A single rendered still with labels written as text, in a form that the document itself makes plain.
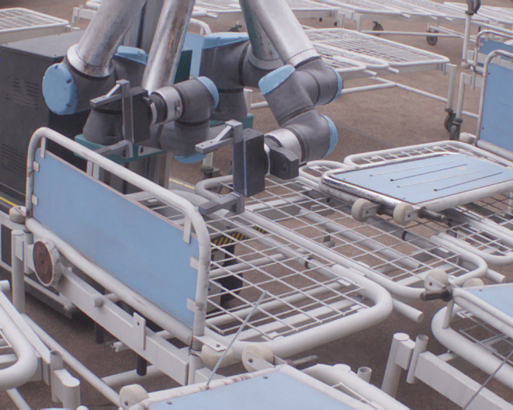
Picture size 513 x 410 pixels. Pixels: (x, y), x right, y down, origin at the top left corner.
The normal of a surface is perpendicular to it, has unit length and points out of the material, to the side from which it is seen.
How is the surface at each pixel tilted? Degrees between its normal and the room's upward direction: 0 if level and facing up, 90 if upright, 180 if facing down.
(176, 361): 90
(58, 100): 94
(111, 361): 0
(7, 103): 90
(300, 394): 5
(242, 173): 100
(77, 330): 0
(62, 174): 90
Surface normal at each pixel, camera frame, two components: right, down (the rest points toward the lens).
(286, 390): 0.17, -0.95
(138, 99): 0.67, 0.32
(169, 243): -0.74, 0.15
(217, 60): -0.34, 0.28
